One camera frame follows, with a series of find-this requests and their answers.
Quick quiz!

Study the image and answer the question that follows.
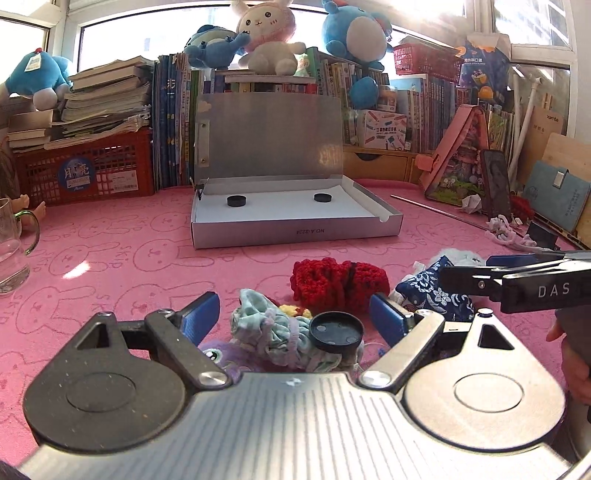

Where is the blue white floral pouch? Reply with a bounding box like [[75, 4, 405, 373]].
[[391, 255, 475, 322]]

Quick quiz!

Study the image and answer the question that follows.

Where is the black round puck lid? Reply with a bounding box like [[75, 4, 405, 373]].
[[310, 311, 365, 355]]

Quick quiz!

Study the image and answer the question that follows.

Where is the purple plush toy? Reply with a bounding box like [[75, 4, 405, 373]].
[[198, 340, 252, 381]]

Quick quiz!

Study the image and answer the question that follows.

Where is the mint green fabric scrunchie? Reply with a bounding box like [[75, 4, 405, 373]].
[[230, 289, 365, 373]]

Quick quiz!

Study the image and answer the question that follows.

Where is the red crochet pouch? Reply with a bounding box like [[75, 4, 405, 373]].
[[290, 257, 391, 315]]

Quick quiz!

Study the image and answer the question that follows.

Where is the black round puck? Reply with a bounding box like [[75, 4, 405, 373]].
[[226, 195, 246, 208], [314, 193, 332, 203]]

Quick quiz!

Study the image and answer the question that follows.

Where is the white fluffy plush toy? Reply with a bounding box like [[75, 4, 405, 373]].
[[427, 248, 486, 266]]

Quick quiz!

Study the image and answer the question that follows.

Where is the person's right hand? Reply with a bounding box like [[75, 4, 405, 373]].
[[546, 321, 591, 405]]

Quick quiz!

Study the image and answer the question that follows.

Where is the white paper origami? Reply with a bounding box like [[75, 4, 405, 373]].
[[460, 194, 483, 214]]

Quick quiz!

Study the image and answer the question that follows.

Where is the black phone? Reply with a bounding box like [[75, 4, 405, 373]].
[[480, 149, 511, 218]]

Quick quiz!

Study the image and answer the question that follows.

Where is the teal notebook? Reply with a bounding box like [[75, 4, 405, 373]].
[[523, 161, 590, 233]]

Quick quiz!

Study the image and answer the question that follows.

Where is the pink house-shaped toy case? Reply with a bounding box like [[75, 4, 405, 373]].
[[415, 104, 489, 207]]

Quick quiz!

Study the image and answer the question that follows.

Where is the yellow red crochet piece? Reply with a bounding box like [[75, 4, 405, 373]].
[[279, 304, 312, 320]]

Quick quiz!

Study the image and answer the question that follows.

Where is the metal straw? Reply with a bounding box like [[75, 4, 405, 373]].
[[390, 194, 489, 231]]

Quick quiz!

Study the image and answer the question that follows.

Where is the black binder clip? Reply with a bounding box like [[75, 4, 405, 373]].
[[195, 184, 205, 200]]

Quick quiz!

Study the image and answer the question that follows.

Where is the wooden drawer shelf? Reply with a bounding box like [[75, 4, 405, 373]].
[[344, 145, 421, 184]]

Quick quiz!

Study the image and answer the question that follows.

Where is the row of colourful books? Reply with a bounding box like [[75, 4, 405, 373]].
[[297, 47, 478, 153]]

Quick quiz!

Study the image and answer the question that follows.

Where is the silver open cardboard box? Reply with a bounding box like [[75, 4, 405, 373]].
[[190, 93, 404, 249]]

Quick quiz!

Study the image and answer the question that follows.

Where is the red plastic crate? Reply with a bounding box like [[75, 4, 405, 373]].
[[14, 128, 154, 206]]

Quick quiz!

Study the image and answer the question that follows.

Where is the glass mug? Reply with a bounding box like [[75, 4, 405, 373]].
[[0, 198, 40, 295]]

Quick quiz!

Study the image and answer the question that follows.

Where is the blue cardboard box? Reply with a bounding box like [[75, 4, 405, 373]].
[[457, 32, 512, 105]]

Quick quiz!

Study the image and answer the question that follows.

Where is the red basket on books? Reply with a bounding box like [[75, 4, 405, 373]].
[[394, 43, 463, 83]]

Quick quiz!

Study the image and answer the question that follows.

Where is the small doll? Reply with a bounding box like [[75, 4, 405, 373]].
[[1, 138, 46, 222]]

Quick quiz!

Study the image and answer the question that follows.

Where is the row of blue books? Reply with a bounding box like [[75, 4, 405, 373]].
[[151, 52, 200, 190]]

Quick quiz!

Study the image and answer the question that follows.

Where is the stack of books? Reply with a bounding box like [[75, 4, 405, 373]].
[[6, 56, 154, 151]]

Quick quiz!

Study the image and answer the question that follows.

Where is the large blue white plush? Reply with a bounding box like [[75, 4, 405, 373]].
[[322, 1, 393, 71]]

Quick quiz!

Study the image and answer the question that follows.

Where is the blue plush elephant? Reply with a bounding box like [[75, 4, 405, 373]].
[[183, 24, 250, 69]]

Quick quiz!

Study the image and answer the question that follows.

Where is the white pink bunny plush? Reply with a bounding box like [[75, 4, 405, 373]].
[[230, 0, 305, 76]]

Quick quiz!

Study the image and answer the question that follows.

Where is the blue plush toy left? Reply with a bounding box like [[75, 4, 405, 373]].
[[1, 48, 73, 111]]

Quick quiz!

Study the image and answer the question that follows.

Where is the white braided cord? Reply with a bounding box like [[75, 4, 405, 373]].
[[485, 214, 555, 252]]

